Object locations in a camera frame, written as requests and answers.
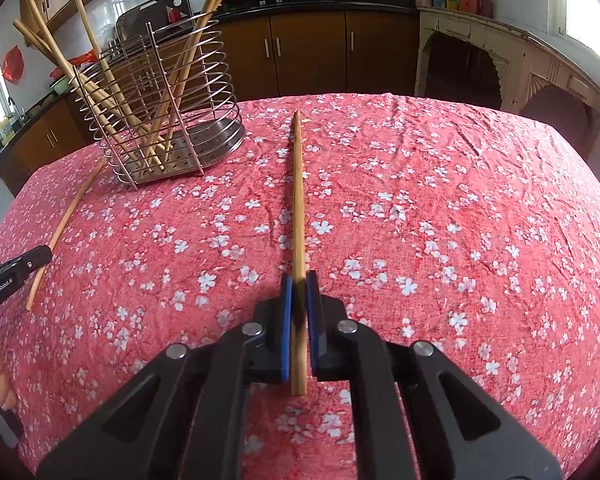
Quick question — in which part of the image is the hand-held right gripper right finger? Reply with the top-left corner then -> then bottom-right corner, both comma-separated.
305,270 -> 566,480

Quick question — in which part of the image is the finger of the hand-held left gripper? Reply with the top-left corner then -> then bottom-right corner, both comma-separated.
0,245 -> 54,292

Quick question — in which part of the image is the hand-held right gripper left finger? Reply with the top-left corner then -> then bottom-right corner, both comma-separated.
35,272 -> 295,480

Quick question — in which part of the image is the metal wire chopstick holder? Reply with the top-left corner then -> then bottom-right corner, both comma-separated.
70,12 -> 246,188

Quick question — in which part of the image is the red floral tablecloth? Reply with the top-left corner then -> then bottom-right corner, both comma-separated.
0,91 -> 600,480

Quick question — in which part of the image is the orange plastic bag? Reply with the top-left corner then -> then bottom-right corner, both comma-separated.
66,51 -> 102,67

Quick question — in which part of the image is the rectangular cutting board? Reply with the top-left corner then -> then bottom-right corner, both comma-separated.
115,0 -> 204,48

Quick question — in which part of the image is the black kitchen countertop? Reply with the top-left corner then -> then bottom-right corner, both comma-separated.
0,0 -> 421,126

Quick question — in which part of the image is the cream wooden side table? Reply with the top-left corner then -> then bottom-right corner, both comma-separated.
414,6 -> 600,161

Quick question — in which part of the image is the small side window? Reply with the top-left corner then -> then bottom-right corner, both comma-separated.
560,0 -> 600,68

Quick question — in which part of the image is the red wall decoration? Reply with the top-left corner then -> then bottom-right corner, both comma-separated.
2,45 -> 27,83

